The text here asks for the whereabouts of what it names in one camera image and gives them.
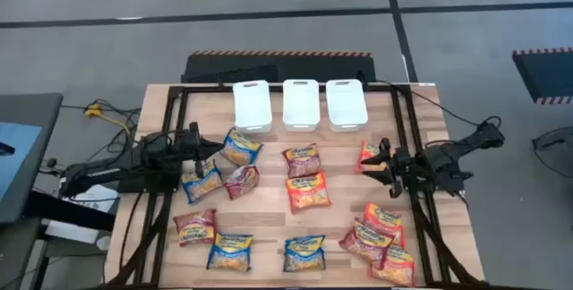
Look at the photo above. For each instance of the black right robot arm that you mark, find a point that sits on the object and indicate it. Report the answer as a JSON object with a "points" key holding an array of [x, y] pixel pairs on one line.
{"points": [[461, 147]]}

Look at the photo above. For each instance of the white plastic bin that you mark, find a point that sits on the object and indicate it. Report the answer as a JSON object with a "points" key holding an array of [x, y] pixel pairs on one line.
{"points": [[346, 104], [301, 104], [252, 106]]}

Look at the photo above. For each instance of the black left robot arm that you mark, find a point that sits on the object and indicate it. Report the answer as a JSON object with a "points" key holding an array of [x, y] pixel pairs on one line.
{"points": [[103, 173]]}

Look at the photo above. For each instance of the black metal table frame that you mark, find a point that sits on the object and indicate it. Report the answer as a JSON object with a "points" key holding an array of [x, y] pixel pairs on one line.
{"points": [[206, 88]]}

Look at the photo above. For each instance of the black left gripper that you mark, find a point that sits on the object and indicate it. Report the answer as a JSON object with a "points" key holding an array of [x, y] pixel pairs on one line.
{"points": [[184, 149]]}

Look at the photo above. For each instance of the blue Maruchan ramen pack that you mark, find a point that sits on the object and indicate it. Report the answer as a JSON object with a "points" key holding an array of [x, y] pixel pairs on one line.
{"points": [[230, 252], [203, 186], [242, 147], [304, 254]]}

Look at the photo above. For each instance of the small black desk object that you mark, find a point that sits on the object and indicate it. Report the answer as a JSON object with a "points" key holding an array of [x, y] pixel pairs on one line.
{"points": [[5, 149]]}

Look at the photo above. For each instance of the dark grey side desk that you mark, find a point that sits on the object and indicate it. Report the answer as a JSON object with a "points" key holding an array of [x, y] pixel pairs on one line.
{"points": [[31, 108]]}

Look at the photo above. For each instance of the small clear round cup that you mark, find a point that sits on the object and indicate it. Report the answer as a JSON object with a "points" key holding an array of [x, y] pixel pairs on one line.
{"points": [[103, 243]]}

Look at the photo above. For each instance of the white paper sheet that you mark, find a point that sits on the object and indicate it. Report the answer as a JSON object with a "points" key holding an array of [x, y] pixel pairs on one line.
{"points": [[100, 202]]}

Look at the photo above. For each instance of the black desk support bar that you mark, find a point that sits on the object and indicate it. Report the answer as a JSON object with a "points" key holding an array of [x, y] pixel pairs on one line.
{"points": [[67, 211]]}

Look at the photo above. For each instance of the dark red Maruchan ramen pack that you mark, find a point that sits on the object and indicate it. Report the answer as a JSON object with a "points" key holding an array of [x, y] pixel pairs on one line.
{"points": [[302, 160], [195, 228], [365, 243], [242, 182]]}

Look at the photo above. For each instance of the yellow power plug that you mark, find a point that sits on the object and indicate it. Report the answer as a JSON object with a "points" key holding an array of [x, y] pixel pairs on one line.
{"points": [[93, 111]]}

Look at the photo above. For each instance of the black hazard-striped floor mat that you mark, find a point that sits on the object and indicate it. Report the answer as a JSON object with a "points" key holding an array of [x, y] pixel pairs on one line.
{"points": [[277, 68], [548, 75]]}

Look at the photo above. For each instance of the blue desk panel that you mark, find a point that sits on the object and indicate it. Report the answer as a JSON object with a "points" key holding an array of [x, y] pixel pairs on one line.
{"points": [[18, 164]]}

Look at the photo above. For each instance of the small black round knob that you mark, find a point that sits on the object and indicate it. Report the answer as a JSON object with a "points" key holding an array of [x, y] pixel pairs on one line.
{"points": [[51, 162]]}

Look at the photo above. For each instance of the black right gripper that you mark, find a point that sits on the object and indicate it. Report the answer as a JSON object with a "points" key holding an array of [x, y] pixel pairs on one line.
{"points": [[408, 164]]}

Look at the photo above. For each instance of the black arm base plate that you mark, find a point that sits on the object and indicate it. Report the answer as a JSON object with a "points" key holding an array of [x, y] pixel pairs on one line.
{"points": [[441, 187], [147, 187]]}

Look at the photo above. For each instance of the orange Maruchan ramen pack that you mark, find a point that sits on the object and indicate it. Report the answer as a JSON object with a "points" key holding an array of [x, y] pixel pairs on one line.
{"points": [[309, 193], [367, 151], [396, 267], [386, 218]]}

